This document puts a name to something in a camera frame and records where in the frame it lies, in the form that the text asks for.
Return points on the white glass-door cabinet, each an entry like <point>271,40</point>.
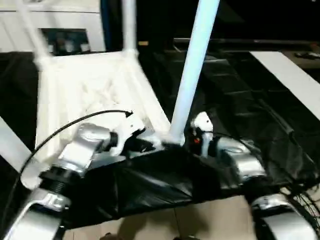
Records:
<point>75,20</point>

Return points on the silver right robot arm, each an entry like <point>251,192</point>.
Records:
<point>247,165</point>

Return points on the black table mat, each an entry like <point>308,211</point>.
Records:
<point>162,180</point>

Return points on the white flat board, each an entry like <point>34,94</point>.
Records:
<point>287,72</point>

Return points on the brown side table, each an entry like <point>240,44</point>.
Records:
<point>307,65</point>

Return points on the black remote control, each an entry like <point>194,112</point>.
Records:
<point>305,55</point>

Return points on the small tan label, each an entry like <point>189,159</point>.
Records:
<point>143,43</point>

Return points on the white plastic table top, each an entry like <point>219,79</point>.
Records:
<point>87,82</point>

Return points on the blue curtain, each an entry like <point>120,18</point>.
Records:
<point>107,25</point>

